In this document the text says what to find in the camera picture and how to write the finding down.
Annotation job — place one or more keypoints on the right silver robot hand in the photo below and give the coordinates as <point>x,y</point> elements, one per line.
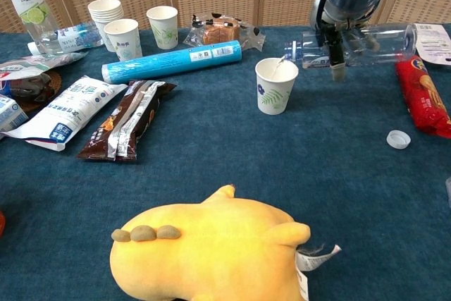
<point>341,8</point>

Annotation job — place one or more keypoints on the crushed clear water bottle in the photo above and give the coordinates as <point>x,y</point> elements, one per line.
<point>387,45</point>

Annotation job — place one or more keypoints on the leaf print paper cup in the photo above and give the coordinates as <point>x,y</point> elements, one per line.
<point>275,93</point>

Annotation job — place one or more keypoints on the white bottle cap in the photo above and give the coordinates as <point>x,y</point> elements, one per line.
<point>398,139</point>

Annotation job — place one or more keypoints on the green print paper cup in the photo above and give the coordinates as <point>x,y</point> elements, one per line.
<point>163,29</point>

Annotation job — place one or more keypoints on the white paper cup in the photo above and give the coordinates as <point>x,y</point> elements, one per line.
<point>123,40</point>

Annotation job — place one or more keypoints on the blue label water bottle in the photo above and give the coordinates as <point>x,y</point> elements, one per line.
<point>74,38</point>

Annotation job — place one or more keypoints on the bread in clear wrapper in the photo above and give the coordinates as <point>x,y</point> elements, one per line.
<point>220,33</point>

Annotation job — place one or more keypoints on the red biscuit pack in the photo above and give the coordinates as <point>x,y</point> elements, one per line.
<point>426,107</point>

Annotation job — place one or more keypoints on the blue plastic bag roll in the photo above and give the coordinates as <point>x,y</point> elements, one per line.
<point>169,61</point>

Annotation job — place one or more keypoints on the stack of paper cups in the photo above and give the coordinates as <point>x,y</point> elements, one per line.
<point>105,8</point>

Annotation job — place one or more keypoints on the brown snack pack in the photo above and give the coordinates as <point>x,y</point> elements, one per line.
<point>130,121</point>

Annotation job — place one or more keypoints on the yellow plush toy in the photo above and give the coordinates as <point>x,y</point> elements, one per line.
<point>211,251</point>

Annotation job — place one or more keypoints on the white blue powder bag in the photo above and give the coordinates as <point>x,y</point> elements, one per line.
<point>70,110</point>

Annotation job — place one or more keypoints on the brown woven coaster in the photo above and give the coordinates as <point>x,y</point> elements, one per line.
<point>54,84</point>

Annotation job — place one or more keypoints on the white green pouch bag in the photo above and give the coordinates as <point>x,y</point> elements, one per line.
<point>28,65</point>

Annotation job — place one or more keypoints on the small white blue carton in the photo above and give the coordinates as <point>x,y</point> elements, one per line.
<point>10,114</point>

